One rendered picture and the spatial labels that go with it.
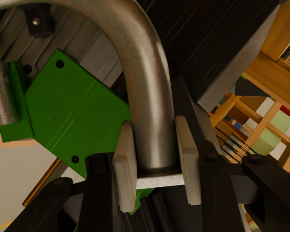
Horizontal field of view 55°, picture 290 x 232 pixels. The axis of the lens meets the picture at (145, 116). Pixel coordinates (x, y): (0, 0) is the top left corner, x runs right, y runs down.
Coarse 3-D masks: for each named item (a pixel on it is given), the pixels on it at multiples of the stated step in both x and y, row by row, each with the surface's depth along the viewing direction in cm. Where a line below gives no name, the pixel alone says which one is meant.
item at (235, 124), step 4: (216, 104) 847; (220, 104) 889; (232, 124) 830; (236, 124) 833; (240, 124) 826; (244, 124) 863; (240, 128) 830; (248, 128) 819; (248, 136) 816; (240, 144) 825; (236, 148) 830; (232, 152) 834
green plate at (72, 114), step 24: (48, 72) 35; (72, 72) 35; (48, 96) 36; (72, 96) 36; (96, 96) 35; (48, 120) 36; (72, 120) 36; (96, 120) 36; (120, 120) 36; (48, 144) 37; (72, 144) 36; (96, 144) 36; (72, 168) 37; (144, 192) 36
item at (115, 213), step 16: (96, 160) 13; (96, 176) 13; (112, 176) 13; (96, 192) 11; (112, 192) 11; (96, 208) 10; (112, 208) 10; (80, 224) 10; (96, 224) 9; (112, 224) 9
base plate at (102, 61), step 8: (104, 40) 76; (96, 48) 75; (104, 48) 78; (112, 48) 82; (88, 56) 75; (96, 56) 78; (104, 56) 81; (112, 56) 85; (88, 64) 78; (96, 64) 81; (104, 64) 85; (112, 64) 89; (120, 64) 93; (96, 72) 84; (104, 72) 88; (112, 72) 92; (120, 72) 97; (104, 80) 92; (112, 80) 96
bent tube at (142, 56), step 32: (0, 0) 18; (32, 0) 18; (64, 0) 18; (96, 0) 17; (128, 0) 17; (128, 32) 17; (128, 64) 18; (160, 64) 18; (128, 96) 19; (160, 96) 18; (160, 128) 18; (160, 160) 18
